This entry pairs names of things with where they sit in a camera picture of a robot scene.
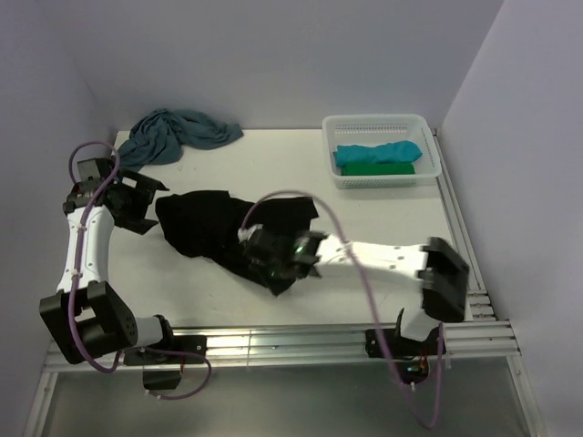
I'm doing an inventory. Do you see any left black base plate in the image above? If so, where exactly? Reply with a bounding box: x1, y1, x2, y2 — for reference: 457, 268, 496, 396
124, 335, 208, 366

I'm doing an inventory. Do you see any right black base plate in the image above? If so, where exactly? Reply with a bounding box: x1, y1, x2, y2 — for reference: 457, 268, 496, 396
364, 328, 439, 360

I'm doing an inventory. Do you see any white plastic basket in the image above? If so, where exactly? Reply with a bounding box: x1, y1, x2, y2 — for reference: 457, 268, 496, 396
322, 114, 442, 189

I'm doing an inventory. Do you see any rolled green t shirt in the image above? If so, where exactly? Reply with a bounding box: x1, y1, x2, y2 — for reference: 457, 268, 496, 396
341, 162, 415, 177

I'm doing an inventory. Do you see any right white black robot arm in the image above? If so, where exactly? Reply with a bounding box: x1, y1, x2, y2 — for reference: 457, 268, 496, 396
238, 225, 469, 355

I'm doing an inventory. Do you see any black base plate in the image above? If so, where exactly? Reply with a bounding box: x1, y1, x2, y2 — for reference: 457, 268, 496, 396
124, 335, 208, 366
364, 328, 439, 360

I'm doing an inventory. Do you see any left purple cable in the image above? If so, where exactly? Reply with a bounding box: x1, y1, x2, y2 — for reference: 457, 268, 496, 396
67, 141, 213, 401

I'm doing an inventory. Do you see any purple cable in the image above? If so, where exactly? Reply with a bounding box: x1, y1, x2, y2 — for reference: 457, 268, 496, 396
67, 141, 213, 401
240, 189, 445, 430

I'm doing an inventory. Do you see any rolled turquoise t shirt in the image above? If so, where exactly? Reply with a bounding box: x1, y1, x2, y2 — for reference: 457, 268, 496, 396
332, 140, 423, 168

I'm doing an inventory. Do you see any grey blue crumpled t shirt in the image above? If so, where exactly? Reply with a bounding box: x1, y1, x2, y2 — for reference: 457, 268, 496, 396
118, 109, 243, 171

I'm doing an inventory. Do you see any aluminium rail frame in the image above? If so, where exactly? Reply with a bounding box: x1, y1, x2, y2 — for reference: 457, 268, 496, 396
25, 126, 547, 436

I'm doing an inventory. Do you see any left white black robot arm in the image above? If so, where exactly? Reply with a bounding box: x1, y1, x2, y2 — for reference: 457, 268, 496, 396
39, 158, 178, 364

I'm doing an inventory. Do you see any black t shirt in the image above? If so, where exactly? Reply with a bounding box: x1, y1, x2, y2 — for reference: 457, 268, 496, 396
155, 190, 319, 296

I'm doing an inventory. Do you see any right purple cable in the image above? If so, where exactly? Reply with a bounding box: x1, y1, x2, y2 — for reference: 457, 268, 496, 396
240, 189, 445, 430

